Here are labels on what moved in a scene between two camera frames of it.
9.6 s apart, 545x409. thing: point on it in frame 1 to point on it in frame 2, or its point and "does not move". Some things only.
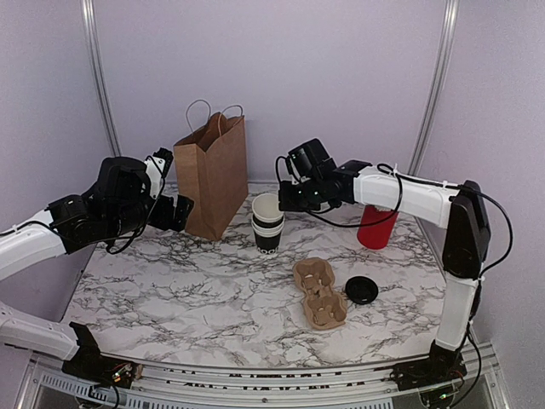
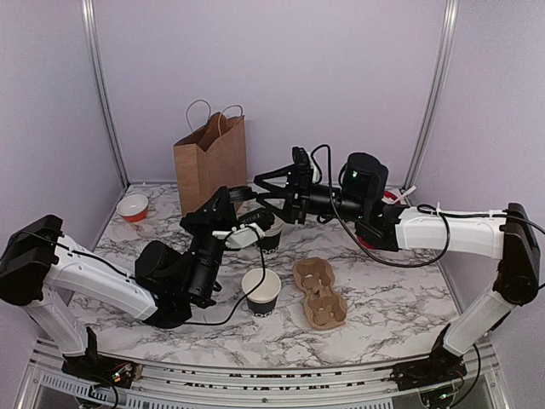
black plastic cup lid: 361,290 to 241,192
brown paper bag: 212,172 does not move
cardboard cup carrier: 324,308 does not move
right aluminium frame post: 450,15 does not move
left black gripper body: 163,219 to 203,279
